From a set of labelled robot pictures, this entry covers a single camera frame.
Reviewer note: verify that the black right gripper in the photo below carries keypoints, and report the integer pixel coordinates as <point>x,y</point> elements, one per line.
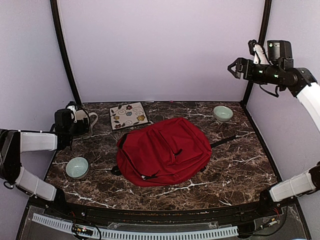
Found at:
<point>248,72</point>

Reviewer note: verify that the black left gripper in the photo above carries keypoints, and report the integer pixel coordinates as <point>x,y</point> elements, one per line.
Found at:
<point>80,130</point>

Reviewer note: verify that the red student backpack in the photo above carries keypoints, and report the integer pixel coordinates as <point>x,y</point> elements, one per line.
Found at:
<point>165,153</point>

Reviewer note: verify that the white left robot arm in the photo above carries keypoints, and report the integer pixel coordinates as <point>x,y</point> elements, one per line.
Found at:
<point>68,124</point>

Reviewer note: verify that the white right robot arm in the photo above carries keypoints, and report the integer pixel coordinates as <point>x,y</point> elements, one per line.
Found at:
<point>274,65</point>

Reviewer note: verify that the cream floral mug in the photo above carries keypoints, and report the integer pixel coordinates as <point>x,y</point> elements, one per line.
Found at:
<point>93,118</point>

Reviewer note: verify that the green bowl front left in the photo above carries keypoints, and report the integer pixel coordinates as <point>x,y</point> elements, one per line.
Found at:
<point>77,168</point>

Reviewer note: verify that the green bowl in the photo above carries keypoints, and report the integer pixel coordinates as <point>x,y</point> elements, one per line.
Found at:
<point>77,168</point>
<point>222,113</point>

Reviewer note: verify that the floral ceramic trivet tile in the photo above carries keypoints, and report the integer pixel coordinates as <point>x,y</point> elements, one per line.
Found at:
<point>127,115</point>

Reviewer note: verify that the green bowl back right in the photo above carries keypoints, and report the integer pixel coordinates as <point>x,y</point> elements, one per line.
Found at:
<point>222,113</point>

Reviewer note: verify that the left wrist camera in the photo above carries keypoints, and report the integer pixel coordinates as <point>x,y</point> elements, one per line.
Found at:
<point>76,111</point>

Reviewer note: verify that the black curved table edge rail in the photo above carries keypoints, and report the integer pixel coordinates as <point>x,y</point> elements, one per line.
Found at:
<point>239,214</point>

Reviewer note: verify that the white slotted cable duct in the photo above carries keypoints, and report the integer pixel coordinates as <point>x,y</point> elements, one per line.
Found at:
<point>125,231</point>

